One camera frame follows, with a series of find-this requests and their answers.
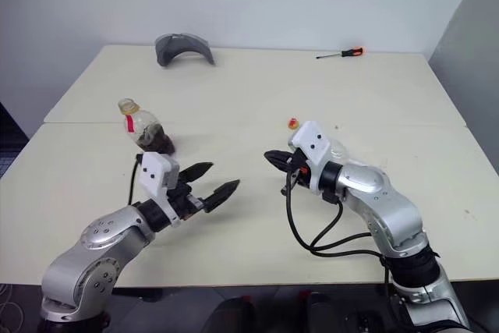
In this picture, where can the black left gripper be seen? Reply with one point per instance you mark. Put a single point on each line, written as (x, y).
(183, 200)

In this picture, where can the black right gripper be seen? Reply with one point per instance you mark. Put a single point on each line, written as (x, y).
(298, 161)

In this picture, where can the red yellow bottle cap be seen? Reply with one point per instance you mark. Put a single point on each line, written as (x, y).
(293, 124)

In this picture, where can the clear plastic wine glass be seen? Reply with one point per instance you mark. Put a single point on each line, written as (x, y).
(338, 151)

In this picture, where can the clear cola bottle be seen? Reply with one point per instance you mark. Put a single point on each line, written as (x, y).
(156, 140)

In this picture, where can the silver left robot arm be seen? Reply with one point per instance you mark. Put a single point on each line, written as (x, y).
(97, 247)

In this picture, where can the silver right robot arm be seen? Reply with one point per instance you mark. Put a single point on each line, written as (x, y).
(390, 208)

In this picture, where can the dark rounded shape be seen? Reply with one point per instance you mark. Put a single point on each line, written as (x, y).
(234, 315)
(323, 313)

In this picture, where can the grey baseball cap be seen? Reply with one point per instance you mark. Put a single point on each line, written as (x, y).
(163, 54)

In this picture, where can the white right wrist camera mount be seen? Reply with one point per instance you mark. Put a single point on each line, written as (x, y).
(312, 142)

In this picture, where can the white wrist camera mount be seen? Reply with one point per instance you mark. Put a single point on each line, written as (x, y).
(312, 142)
(152, 169)

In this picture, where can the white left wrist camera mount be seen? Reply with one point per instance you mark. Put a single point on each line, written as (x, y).
(152, 169)

